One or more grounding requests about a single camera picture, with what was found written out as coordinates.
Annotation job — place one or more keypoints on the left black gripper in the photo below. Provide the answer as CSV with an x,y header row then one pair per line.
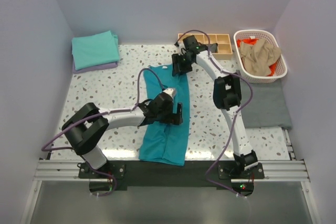
x,y
175,118

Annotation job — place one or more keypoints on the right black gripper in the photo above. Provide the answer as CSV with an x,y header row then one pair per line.
x,y
176,61

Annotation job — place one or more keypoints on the teal t shirt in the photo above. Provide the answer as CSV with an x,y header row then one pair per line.
x,y
165,141

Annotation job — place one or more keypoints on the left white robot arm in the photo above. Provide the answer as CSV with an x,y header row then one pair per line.
x,y
86,127

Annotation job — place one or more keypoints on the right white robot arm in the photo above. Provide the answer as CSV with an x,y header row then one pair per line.
x,y
227,95

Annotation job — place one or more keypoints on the grey rolled sock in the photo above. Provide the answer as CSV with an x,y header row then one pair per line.
x,y
213,48

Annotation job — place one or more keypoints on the wooden compartment tray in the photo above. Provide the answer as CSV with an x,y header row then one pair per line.
x,y
224,52

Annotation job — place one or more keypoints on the folded lavender t shirt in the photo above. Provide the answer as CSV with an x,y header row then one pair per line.
x,y
94,68

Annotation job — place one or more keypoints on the folded mint t shirt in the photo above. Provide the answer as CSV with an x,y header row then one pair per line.
x,y
94,51

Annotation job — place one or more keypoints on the orange t shirt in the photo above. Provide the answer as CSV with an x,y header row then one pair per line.
x,y
246,42

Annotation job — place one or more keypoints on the beige t shirt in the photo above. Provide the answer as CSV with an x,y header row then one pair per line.
x,y
260,56

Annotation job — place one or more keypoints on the folded grey t shirt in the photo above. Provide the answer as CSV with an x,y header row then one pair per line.
x,y
267,107

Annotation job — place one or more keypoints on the white laundry basket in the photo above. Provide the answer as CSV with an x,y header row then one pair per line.
x,y
281,67

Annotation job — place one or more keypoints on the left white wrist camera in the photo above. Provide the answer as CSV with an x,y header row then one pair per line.
x,y
170,91

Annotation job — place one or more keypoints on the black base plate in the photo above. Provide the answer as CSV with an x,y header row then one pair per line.
x,y
149,174

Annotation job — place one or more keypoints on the aluminium rail frame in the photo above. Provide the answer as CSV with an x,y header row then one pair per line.
x,y
274,171

